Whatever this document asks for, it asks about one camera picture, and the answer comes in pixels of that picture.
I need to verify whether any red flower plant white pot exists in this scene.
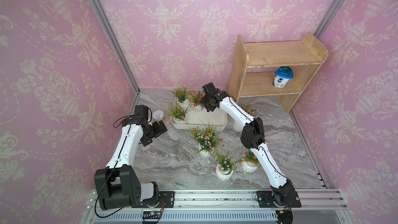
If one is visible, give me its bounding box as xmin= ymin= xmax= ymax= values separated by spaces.
xmin=189 ymin=91 xmax=204 ymax=112

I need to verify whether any orange flower plant white pot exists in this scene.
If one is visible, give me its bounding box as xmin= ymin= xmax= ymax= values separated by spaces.
xmin=172 ymin=86 xmax=191 ymax=110

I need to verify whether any tall pink flower plant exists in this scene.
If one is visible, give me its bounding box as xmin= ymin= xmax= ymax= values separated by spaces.
xmin=189 ymin=124 xmax=223 ymax=157

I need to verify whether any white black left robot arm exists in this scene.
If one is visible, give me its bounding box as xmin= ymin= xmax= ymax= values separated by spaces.
xmin=94 ymin=116 xmax=167 ymax=211

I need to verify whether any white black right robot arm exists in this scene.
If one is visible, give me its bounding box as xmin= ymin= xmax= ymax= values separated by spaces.
xmin=201 ymin=83 xmax=302 ymax=208

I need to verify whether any cream plastic storage box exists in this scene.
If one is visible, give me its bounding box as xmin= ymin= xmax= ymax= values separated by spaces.
xmin=170 ymin=101 xmax=228 ymax=131

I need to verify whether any white yellow tin can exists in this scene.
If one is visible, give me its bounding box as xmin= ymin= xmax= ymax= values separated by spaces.
xmin=152 ymin=110 xmax=165 ymax=121

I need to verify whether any pink flower plant back right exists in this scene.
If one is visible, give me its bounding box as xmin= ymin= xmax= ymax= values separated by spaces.
xmin=233 ymin=105 xmax=258 ymax=132

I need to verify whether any pink flower plant front centre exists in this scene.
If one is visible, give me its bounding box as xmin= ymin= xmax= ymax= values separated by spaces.
xmin=212 ymin=150 xmax=238 ymax=181

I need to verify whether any orange flower plant front right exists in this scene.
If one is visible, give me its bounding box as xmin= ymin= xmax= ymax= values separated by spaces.
xmin=240 ymin=150 xmax=261 ymax=173

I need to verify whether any blue lid white tub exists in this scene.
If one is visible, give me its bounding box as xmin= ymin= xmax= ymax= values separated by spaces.
xmin=273 ymin=66 xmax=293 ymax=88

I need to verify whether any wooden two-tier shelf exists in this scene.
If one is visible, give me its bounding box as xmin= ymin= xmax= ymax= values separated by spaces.
xmin=228 ymin=33 xmax=329 ymax=112

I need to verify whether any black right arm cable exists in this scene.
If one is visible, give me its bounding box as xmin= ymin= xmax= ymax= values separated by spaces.
xmin=228 ymin=96 xmax=293 ymax=187

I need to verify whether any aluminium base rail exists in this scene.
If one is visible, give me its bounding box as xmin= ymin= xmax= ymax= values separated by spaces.
xmin=80 ymin=188 xmax=355 ymax=224

